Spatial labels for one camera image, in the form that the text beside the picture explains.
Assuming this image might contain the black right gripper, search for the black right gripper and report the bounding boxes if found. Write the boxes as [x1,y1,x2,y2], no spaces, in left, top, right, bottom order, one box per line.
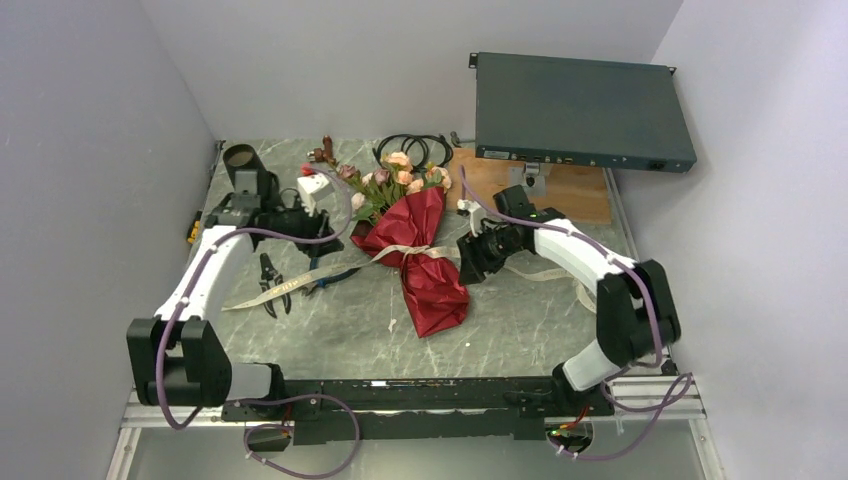
[457,224,524,287]

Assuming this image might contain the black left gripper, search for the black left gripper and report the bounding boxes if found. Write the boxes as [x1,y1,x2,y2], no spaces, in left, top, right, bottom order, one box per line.
[262,194,344,258]

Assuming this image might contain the beige ribbon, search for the beige ribbon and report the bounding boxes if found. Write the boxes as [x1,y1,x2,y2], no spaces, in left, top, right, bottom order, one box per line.
[222,245,597,313]

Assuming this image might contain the red flower bouquet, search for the red flower bouquet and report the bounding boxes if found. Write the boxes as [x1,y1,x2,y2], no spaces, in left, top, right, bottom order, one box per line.
[335,152,470,338]

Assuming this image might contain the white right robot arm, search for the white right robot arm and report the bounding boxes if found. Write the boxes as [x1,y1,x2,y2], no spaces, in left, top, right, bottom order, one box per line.
[457,186,681,415]

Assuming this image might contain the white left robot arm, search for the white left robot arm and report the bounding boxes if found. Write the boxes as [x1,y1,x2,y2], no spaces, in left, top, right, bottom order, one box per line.
[126,169,344,420]

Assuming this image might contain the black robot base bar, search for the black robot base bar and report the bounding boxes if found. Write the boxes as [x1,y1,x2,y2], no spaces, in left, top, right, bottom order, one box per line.
[222,373,614,451]

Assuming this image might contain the black cone vase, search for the black cone vase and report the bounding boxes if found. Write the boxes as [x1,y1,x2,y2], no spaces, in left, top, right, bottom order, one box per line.
[222,144,281,210]

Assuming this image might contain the black pruning shears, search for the black pruning shears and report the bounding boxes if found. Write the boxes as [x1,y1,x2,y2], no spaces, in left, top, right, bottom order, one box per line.
[259,253,292,319]

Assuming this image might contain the brown small figurine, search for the brown small figurine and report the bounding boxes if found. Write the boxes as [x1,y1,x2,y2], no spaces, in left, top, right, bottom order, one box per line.
[306,135,338,167]

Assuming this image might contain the yellow tool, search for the yellow tool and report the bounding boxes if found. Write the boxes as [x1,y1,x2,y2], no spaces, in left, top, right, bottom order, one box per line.
[185,210,202,244]

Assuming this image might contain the wooden board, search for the wooden board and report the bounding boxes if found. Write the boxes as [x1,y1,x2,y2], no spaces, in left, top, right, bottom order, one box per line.
[447,148,612,225]

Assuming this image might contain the blue handled pliers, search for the blue handled pliers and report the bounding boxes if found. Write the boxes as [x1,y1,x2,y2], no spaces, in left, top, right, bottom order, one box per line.
[298,268,359,297]

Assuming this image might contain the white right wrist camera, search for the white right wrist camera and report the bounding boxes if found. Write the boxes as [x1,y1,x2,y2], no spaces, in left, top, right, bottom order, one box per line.
[456,199,488,238]

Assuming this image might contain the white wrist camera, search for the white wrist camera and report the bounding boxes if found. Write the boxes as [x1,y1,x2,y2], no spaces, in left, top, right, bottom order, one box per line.
[456,199,488,238]
[296,167,335,216]

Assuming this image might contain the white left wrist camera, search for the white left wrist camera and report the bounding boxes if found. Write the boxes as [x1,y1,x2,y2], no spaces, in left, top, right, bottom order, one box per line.
[296,167,335,216]

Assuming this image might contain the metal switch stand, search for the metal switch stand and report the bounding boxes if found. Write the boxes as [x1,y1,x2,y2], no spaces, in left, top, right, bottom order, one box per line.
[508,162,551,197]

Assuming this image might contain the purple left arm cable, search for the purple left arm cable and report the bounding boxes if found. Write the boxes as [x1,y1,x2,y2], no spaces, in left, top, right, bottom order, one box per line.
[155,168,362,480]

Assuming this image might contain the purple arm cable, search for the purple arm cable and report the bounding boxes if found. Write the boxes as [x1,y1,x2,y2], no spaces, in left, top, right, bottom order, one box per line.
[458,165,694,463]
[155,168,362,480]

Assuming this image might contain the coiled black cable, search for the coiled black cable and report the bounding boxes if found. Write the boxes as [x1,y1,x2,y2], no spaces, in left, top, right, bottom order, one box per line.
[374,133,455,172]

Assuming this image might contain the dark green network switch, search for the dark green network switch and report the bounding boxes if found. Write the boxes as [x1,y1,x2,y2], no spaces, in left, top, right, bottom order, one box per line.
[469,52,697,173]

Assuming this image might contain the aluminium frame rail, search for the aluminium frame rail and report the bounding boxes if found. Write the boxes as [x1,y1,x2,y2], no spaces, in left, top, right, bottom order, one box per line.
[105,374,727,480]

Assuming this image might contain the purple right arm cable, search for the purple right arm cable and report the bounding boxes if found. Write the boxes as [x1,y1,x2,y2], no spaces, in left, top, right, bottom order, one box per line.
[458,165,694,463]

